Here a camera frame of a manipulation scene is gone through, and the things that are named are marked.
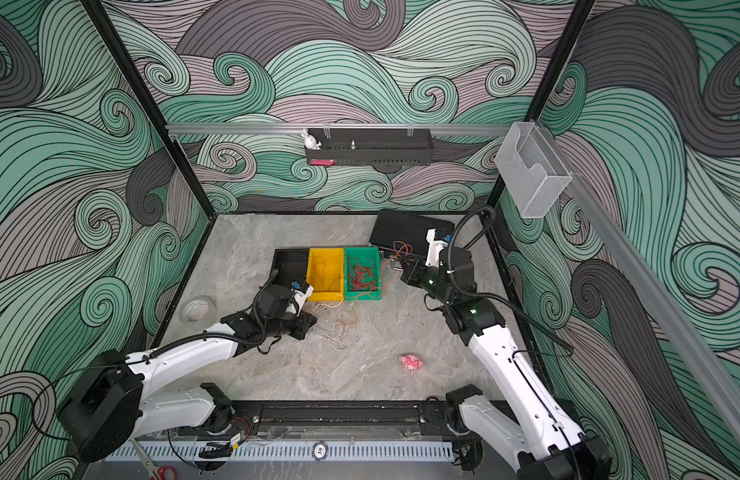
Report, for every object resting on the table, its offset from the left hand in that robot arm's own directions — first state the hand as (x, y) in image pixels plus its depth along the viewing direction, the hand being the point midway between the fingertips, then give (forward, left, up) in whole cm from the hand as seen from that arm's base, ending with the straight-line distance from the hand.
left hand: (317, 318), depth 84 cm
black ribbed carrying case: (+38, -23, -2) cm, 44 cm away
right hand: (+7, -22, +21) cm, 31 cm away
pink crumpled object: (-11, -26, -1) cm, 28 cm away
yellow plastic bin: (+18, 0, -4) cm, 19 cm away
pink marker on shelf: (+40, 0, +26) cm, 47 cm away
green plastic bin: (+27, -13, -4) cm, 30 cm away
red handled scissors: (-35, +34, -6) cm, 49 cm away
